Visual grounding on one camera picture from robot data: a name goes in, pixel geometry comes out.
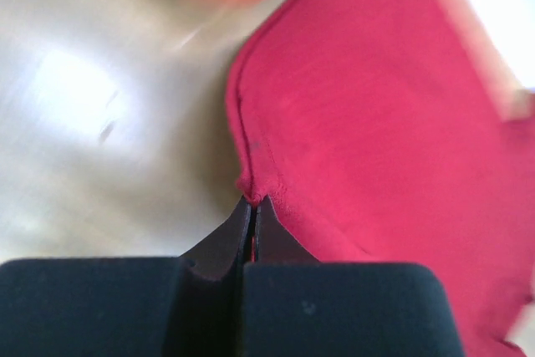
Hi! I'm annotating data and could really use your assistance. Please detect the red t-shirt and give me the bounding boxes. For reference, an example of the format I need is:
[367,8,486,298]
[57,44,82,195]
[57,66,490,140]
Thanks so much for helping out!
[226,0,534,356]

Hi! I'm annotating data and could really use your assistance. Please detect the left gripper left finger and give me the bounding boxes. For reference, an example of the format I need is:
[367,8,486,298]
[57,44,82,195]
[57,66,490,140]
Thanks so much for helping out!
[1,201,251,356]

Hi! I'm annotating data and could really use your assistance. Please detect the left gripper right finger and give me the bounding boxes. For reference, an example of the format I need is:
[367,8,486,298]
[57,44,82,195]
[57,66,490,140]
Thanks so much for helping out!
[238,199,464,356]

